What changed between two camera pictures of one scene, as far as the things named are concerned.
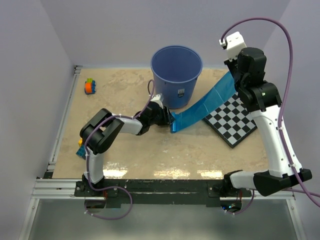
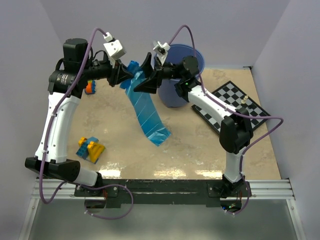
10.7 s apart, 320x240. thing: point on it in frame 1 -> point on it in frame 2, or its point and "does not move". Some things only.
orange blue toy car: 90,86 does not move
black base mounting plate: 160,193 does not move
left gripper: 166,120 -> 124,73
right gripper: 231,63 -> 150,85
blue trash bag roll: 223,88 -> 145,105
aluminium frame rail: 64,189 does not move
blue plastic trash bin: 175,69 does not move
